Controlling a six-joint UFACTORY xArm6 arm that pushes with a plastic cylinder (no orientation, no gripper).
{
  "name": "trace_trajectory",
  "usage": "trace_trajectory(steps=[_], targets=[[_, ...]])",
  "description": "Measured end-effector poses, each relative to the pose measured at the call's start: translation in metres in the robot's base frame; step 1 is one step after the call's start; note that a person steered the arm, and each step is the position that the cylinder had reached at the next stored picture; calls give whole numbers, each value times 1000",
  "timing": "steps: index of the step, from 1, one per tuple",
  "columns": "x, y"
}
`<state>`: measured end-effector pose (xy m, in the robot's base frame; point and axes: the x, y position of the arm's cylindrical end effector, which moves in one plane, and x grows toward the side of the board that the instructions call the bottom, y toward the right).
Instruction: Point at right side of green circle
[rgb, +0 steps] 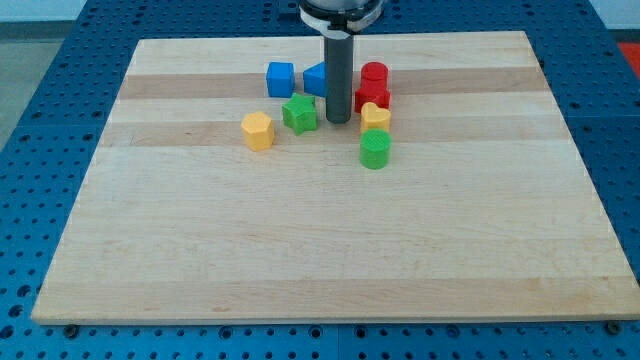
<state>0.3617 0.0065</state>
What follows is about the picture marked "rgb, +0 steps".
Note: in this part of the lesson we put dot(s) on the robot arm flange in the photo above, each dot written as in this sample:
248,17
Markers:
339,18

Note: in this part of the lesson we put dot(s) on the green cylinder block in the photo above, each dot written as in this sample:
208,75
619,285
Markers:
375,145

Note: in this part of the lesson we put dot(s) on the green star block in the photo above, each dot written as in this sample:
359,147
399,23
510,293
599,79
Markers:
299,113

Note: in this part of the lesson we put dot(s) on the yellow hexagon block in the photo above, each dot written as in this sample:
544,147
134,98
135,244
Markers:
258,131

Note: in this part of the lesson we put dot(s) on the yellow heart block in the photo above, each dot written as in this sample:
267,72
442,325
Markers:
374,117

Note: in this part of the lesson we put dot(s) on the blue triangle block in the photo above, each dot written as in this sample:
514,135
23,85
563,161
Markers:
314,80

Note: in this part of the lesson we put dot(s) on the red star block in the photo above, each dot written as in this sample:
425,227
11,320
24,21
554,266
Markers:
368,92

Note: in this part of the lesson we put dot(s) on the blue cube block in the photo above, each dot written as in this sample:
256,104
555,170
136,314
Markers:
280,79

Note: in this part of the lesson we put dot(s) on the red cylinder block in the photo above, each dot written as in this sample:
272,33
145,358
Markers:
374,74

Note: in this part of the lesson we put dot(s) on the grey cylindrical pointer tool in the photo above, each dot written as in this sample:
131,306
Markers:
338,59

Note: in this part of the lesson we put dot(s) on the wooden board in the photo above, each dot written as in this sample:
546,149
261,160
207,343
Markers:
485,212

